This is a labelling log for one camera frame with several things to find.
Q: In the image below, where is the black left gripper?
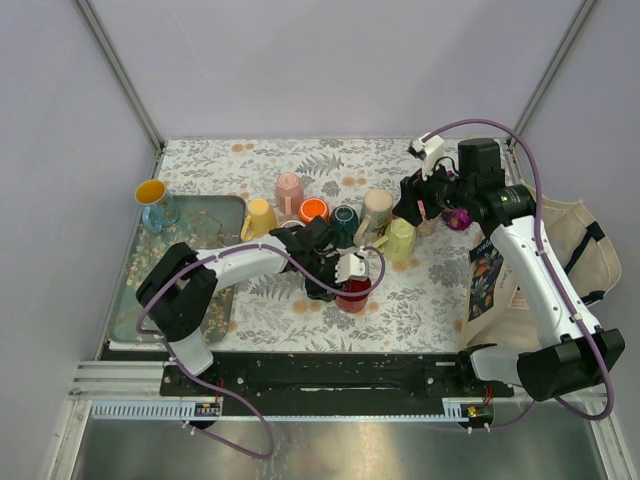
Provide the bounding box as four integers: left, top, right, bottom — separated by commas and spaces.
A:
302, 251, 348, 302

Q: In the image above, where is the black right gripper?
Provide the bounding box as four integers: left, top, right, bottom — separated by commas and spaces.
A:
391, 154, 474, 228

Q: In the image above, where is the red mug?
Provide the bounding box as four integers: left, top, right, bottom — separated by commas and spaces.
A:
335, 278, 372, 313

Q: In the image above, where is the light green faceted mug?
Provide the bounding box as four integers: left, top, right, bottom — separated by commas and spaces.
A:
372, 218, 416, 262

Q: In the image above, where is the blue floral mug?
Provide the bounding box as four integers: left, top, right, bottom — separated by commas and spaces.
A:
135, 179, 180, 234

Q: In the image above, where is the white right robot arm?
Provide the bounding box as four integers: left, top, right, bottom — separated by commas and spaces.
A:
393, 138, 625, 402

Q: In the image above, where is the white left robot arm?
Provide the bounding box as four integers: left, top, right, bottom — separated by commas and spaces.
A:
136, 217, 341, 395

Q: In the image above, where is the pink floral mug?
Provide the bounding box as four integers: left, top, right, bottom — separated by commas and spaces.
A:
416, 216, 440, 238

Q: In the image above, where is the cream floral mug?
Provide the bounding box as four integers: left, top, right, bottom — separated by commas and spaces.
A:
353, 188, 393, 247

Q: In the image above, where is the lilac mug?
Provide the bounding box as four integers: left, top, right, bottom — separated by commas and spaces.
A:
280, 219, 305, 232

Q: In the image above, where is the dark teal mug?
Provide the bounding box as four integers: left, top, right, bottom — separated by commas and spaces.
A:
329, 205, 359, 249

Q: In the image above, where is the orange mug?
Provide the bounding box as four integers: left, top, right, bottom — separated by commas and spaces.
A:
298, 197, 330, 224

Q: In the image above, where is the yellow mug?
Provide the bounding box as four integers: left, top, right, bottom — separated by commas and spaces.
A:
240, 199, 278, 242

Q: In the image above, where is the light pink ribbed mug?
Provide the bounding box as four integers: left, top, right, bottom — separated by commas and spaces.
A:
275, 172, 304, 216

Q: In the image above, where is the purple candy bag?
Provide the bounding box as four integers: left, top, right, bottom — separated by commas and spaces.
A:
442, 209, 473, 231

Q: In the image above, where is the cream canvas tote bag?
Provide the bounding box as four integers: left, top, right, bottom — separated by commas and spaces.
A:
457, 198, 621, 351

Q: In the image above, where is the green floral tray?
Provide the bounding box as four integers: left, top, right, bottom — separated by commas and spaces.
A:
107, 195, 246, 351

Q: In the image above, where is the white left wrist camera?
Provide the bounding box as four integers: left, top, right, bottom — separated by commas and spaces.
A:
335, 253, 370, 283

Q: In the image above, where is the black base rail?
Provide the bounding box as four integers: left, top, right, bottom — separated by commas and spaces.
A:
159, 352, 515, 399

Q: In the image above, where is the white cable duct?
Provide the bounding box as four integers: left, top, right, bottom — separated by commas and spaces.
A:
91, 400, 222, 421

